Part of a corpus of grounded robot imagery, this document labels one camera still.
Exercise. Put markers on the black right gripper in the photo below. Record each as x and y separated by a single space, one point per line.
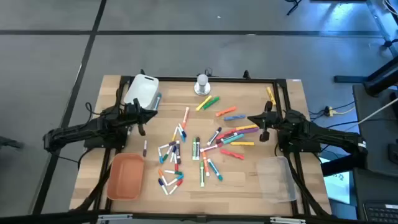
272 118

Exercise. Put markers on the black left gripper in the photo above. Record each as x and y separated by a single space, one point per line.
132 115

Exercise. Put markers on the yellow highlighter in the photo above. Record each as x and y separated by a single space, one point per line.
242 143
247 127
271 96
203 103

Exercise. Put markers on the purple highlighter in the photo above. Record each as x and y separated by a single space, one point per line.
248 130

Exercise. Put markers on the teal Expo marker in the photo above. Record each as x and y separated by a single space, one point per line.
158 101
214 169

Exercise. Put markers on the blue highlighter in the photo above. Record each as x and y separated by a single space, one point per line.
234 117

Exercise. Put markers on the teal highlighter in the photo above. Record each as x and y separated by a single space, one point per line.
234 139

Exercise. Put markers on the orange highlighter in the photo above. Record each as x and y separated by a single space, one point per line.
226 111

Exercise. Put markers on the yellow cap mini marker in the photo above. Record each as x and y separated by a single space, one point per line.
175 133

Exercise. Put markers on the pink highlighter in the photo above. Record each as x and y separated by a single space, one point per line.
226 134
232 154

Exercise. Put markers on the orange Expo marker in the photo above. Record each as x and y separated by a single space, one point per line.
205 164
185 117

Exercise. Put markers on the green cap mini marker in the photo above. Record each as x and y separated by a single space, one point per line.
173 172
168 153

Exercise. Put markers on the blue Expo marker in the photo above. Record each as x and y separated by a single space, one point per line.
214 136

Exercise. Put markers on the green highlighter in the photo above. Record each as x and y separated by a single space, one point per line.
211 102

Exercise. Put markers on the pink Expo marker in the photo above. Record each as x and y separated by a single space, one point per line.
211 147

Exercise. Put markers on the red cap mini marker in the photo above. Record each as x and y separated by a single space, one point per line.
176 161
176 187

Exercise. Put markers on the green Expo marker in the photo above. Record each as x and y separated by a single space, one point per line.
194 148
202 173

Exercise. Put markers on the orange cap mini marker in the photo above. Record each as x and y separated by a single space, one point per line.
162 176

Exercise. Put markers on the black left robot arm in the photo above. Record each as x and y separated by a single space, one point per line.
77 132

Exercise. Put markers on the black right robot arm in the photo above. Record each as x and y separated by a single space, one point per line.
326 137

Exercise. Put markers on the white plastic bin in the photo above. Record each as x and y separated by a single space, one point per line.
143 88

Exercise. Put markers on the white bulb silver base lamp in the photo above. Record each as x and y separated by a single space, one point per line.
202 88

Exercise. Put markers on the clear plastic bin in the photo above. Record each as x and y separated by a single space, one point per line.
275 180

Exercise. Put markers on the orange plastic bin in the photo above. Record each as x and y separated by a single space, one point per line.
126 177

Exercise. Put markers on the black power strip yellow plug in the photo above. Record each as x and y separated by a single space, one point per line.
328 110

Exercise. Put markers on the black desk leg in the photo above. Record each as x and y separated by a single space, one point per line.
351 79

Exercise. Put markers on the white paper sheet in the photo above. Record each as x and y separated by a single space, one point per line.
337 186

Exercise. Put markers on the black chair base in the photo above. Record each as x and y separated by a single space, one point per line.
292 9

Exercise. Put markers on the dark grey desk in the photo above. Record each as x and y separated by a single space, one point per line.
376 137

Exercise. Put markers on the black chair leg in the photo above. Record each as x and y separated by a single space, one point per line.
9 142

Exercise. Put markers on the black keyboard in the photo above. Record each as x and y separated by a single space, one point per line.
381 214

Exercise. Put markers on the silver metal bracket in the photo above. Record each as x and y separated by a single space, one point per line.
115 216
287 220

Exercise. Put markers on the black front frame beam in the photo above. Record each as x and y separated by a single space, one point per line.
46 217

